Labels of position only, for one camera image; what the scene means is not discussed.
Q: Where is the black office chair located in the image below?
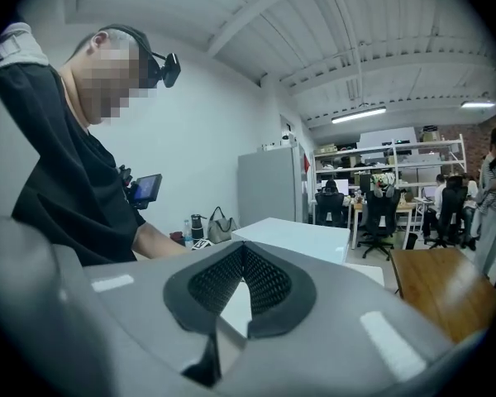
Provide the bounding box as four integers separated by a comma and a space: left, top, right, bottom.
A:
425, 184, 469, 250
314, 189, 351, 228
356, 185, 400, 261

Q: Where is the black head-mounted camera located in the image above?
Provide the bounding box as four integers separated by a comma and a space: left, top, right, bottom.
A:
145, 51, 183, 89

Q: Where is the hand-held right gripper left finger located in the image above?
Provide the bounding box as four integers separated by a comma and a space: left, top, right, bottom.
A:
82, 240, 249, 388

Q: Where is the person's head and neck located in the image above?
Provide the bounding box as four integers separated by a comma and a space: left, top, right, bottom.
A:
56, 23, 159, 127

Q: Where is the white microwave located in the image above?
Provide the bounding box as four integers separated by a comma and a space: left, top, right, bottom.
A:
231, 216, 352, 265

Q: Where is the colourful clothing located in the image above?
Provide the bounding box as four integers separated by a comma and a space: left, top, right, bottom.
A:
373, 172, 400, 200

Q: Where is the black insulated bottle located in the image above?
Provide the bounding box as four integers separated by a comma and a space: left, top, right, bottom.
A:
190, 213, 208, 242

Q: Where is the black monitor mounting rig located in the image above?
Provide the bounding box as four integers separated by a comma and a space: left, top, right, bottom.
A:
117, 164, 136, 207

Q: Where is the person's black shirt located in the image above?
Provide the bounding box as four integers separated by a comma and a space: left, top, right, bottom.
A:
0, 61, 149, 267

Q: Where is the person's left forearm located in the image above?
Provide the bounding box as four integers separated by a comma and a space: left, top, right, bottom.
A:
131, 221, 192, 262

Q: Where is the grey shoulder strap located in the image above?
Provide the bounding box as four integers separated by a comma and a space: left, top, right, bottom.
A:
0, 22, 51, 74

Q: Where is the white metal shelving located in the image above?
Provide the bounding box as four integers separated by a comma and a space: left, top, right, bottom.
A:
312, 133, 469, 190

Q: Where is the tall grey cabinet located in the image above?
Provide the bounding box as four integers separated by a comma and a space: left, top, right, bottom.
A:
236, 145, 305, 228

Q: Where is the brown wooden table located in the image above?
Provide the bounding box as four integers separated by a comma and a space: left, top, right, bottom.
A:
389, 246, 496, 345

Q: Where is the small black monitor screen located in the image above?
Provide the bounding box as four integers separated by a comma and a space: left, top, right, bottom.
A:
130, 173, 164, 211

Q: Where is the striped fabric bag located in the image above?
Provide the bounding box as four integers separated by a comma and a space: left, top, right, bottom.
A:
206, 206, 239, 245

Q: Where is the wooden-top white-frame desk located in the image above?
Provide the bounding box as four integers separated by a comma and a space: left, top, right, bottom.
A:
351, 200, 419, 251

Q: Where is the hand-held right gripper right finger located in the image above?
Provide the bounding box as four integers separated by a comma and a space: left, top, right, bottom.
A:
230, 240, 496, 397

